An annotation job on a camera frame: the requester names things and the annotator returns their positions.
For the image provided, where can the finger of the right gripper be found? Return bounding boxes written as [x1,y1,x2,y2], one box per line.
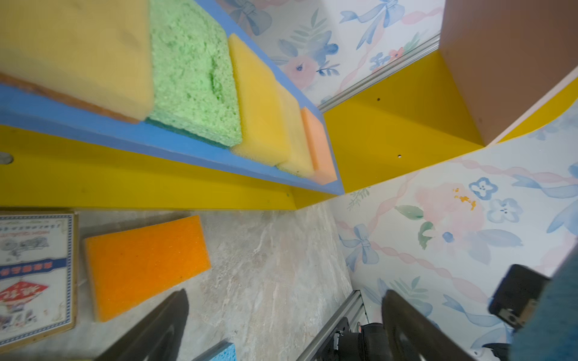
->
[488,264,551,329]

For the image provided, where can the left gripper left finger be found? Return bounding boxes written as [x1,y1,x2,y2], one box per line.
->
[96,289,189,360]

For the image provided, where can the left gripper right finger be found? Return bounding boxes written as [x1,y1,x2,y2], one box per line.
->
[382,290,473,360]

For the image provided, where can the blue sponge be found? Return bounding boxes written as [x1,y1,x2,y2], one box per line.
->
[194,340,237,361]
[510,248,577,360]

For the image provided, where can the blue sponge front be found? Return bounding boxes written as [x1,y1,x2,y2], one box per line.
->
[194,340,237,361]

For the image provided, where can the dark orange sponge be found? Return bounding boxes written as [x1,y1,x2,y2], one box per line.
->
[85,216,211,323]

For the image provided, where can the light orange sponge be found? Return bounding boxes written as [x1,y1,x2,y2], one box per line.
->
[301,108,337,186]

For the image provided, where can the tan yellow sponge front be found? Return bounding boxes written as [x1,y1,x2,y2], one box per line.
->
[277,83,314,178]

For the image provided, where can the deep yellow sponge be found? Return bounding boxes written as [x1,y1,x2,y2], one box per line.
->
[228,34,289,166]

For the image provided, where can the green sponge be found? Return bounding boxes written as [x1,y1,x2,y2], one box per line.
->
[146,1,242,148]

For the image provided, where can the dull yellow sponge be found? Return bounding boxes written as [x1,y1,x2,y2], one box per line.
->
[1,1,154,123]

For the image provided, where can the yellow shelf pink blue boards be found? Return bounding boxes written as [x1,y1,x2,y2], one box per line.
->
[1,1,577,210]

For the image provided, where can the playing card box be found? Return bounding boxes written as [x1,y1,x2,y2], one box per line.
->
[1,211,78,353]

